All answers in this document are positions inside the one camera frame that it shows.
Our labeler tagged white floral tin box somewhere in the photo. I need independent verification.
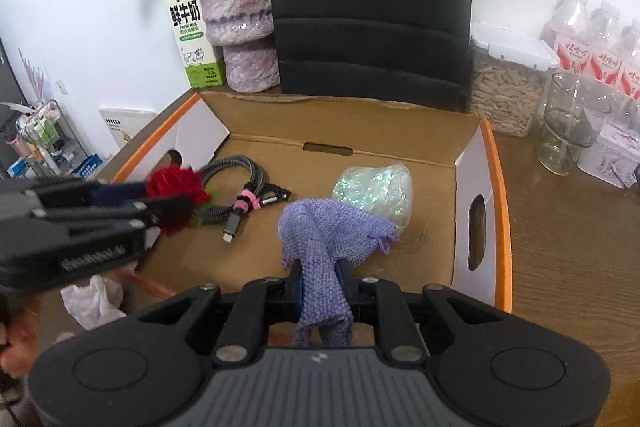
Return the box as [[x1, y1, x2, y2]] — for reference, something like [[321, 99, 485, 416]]
[[577, 119, 640, 190]]

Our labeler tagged crumpled white tissue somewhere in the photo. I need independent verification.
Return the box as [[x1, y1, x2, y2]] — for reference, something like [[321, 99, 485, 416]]
[[60, 274, 126, 332]]

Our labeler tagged red fabric rose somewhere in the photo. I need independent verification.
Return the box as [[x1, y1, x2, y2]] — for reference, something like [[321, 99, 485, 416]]
[[145, 165, 213, 238]]

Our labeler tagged clear red-label drink bottle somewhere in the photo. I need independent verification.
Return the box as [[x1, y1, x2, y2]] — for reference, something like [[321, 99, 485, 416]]
[[617, 19, 640, 100], [587, 0, 623, 82], [540, 0, 591, 72]]

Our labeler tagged white green milk carton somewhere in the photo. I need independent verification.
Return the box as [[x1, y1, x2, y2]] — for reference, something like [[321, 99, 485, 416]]
[[163, 0, 224, 88]]

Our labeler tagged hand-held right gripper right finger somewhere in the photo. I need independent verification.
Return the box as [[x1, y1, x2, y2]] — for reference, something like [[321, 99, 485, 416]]
[[334, 259, 506, 364]]

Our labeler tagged clear seed storage container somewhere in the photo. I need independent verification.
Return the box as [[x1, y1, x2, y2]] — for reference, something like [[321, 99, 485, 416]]
[[469, 22, 560, 138]]

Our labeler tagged purple mottled vase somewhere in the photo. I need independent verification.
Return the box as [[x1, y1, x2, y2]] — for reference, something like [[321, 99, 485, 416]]
[[192, 0, 281, 94]]

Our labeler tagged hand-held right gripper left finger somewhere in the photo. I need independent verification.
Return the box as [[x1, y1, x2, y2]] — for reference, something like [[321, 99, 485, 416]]
[[125, 259, 304, 369]]

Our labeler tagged orange-edged cardboard box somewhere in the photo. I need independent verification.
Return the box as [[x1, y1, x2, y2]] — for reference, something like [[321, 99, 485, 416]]
[[107, 89, 513, 313]]

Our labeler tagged clear glass cup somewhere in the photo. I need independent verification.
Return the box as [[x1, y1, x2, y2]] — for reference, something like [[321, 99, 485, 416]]
[[536, 72, 613, 176]]

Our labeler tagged wooden desktop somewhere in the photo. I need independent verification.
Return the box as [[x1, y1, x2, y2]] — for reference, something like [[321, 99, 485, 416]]
[[0, 87, 640, 427]]

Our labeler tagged green bubble wrap bundle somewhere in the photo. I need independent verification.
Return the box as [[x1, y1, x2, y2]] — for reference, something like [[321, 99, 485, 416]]
[[332, 163, 415, 238]]

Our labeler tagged metal storage rack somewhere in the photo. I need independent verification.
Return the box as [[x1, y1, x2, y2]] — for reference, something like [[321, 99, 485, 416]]
[[0, 99, 103, 180]]

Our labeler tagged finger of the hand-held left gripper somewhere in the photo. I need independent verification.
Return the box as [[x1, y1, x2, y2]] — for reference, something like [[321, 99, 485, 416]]
[[31, 196, 195, 254], [27, 180, 149, 208]]

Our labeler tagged black paper bag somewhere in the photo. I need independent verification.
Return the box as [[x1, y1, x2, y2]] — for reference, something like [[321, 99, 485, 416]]
[[262, 0, 475, 112]]

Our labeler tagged purple knit cloth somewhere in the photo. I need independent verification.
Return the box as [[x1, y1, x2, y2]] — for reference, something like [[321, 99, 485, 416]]
[[277, 199, 401, 348]]

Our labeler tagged blue white carton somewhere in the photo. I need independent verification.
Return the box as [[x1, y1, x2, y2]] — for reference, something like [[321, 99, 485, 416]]
[[70, 154, 104, 178]]

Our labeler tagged grey braided charging cable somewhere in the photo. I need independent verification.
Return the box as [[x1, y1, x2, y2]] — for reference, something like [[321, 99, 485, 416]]
[[192, 155, 292, 244]]

